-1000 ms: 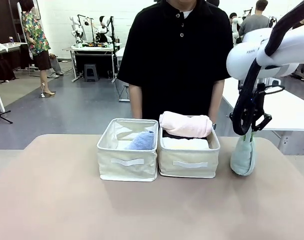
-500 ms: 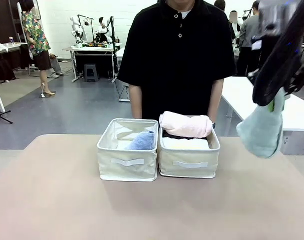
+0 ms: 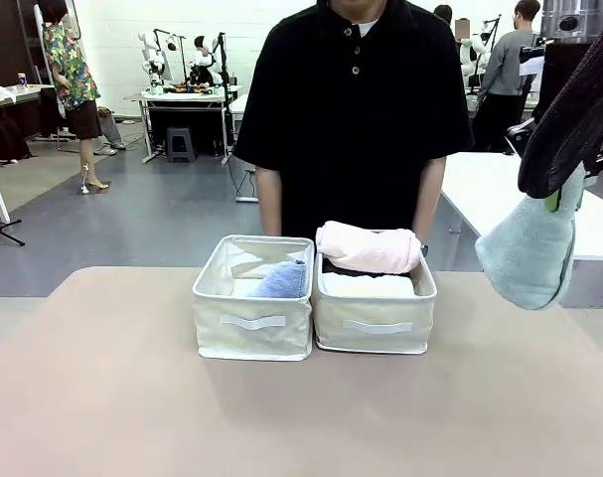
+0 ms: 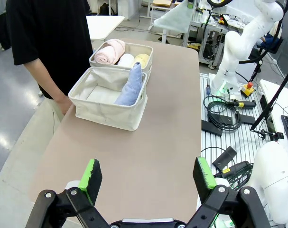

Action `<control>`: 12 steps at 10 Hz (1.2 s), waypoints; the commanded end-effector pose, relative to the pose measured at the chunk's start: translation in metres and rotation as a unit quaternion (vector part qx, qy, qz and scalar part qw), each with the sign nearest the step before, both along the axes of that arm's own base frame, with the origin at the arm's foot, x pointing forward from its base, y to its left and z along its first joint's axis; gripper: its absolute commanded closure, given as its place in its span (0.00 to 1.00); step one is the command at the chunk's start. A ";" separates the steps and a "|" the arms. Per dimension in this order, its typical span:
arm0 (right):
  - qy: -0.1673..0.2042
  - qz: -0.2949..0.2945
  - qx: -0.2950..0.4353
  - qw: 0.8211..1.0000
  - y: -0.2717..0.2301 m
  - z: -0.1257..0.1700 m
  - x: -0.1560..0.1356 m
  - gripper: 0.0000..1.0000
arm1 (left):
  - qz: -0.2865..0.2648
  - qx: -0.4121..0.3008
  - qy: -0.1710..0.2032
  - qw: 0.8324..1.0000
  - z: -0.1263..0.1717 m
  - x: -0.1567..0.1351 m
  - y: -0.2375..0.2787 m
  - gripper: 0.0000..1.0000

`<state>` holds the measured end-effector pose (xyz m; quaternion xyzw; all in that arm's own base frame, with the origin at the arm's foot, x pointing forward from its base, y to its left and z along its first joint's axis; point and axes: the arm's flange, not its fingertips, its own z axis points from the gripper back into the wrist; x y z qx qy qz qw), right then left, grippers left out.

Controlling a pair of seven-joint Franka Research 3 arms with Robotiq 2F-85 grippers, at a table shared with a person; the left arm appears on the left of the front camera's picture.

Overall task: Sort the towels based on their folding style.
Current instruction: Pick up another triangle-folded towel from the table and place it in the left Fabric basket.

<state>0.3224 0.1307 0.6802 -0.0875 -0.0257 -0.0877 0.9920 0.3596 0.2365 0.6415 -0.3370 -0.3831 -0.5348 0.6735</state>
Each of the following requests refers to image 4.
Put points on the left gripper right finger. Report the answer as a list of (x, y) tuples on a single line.
[(229, 209)]

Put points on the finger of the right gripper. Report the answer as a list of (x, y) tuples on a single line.
[(190, 3)]

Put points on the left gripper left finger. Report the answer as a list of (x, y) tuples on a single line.
[(63, 209)]

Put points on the yellow towel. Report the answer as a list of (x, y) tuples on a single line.
[(142, 60)]

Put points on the white towel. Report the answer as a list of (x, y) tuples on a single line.
[(126, 60)]

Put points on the pink towel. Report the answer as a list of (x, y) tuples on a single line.
[(109, 52)]

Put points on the blue cone towel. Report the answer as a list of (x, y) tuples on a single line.
[(132, 88)]

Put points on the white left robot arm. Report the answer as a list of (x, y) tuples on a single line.
[(276, 171)]

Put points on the person's right forearm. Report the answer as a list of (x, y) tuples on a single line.
[(44, 78)]

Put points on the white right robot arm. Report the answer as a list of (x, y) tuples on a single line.
[(241, 42)]

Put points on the cream bin with rolled towels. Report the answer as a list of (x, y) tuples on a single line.
[(143, 51)]

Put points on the cream bin with cone towels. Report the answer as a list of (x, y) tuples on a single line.
[(105, 114)]

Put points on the person's right hand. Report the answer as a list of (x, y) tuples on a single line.
[(63, 105)]

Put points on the black yellow enabling handset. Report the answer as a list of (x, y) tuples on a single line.
[(244, 104), (234, 168)]

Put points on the black square plate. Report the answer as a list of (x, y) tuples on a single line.
[(225, 156)]

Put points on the black flat plate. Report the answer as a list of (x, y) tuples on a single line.
[(211, 128), (247, 118)]

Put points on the black office chair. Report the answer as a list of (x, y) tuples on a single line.
[(269, 51)]

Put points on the white side table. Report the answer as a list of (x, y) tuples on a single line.
[(101, 26)]

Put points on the yellow red emergency stop button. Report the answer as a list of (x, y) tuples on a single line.
[(248, 89)]

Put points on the black slanted stand pole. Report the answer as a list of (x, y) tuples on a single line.
[(274, 99)]

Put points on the person in black shirt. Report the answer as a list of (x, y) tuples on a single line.
[(51, 35)]

